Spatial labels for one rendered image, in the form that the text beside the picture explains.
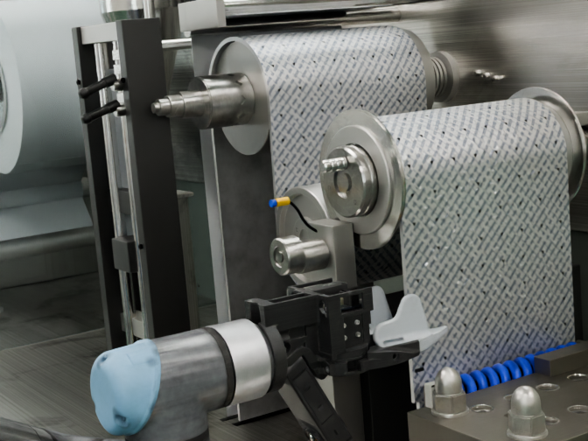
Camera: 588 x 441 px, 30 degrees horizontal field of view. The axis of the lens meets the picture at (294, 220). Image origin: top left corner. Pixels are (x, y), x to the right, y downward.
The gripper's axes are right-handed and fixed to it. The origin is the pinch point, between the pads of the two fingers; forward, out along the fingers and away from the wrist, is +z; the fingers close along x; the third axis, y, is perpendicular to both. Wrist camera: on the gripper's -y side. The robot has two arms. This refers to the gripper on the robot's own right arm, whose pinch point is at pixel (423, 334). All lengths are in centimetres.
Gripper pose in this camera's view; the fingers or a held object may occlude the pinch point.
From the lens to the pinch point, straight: 114.7
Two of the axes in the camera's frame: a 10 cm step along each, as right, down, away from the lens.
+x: -5.4, -0.9, 8.4
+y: -0.8, -9.8, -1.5
